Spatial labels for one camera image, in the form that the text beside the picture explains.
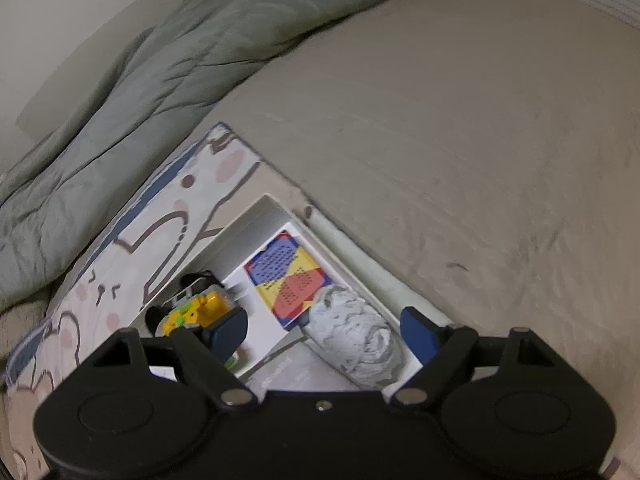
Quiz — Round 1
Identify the colourful box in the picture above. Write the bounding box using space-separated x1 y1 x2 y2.
243 230 333 331

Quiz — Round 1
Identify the yellow headlamp with black strap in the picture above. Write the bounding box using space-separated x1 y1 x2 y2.
145 271 238 342

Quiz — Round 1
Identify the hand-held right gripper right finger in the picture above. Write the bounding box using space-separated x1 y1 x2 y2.
390 306 556 407

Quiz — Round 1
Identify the white cardboard box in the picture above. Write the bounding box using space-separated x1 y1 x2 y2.
131 194 453 395

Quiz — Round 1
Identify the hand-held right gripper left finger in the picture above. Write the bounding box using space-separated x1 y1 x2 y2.
90 306 258 408

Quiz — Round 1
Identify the grey yarn ball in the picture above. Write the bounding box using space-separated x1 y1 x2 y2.
305 285 403 391

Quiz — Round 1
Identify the printed blanket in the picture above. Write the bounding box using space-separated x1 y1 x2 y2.
0 122 313 480

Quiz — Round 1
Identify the grey duvet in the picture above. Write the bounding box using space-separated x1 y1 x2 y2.
0 0 421 313

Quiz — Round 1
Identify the grey packet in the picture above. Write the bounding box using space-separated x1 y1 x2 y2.
245 342 361 393

